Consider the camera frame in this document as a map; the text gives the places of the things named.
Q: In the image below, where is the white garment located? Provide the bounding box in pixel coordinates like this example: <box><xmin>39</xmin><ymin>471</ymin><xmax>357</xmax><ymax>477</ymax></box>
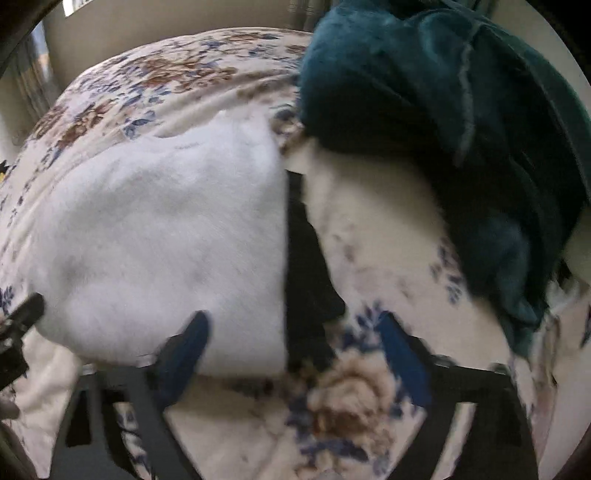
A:
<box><xmin>26</xmin><ymin>112</ymin><xmax>287</xmax><ymax>377</ymax></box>

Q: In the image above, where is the black garment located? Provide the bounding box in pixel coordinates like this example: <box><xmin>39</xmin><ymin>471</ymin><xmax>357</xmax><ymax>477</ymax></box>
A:
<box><xmin>284</xmin><ymin>172</ymin><xmax>346</xmax><ymax>373</ymax></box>

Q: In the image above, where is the floral bed blanket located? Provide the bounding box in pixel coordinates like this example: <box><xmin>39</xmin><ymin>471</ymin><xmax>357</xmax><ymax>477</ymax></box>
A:
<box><xmin>1</xmin><ymin>27</ymin><xmax>590</xmax><ymax>479</ymax></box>

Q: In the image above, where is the teal plush blanket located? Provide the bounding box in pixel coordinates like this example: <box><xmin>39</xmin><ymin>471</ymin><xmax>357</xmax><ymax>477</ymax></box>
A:
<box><xmin>300</xmin><ymin>1</ymin><xmax>590</xmax><ymax>357</ymax></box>

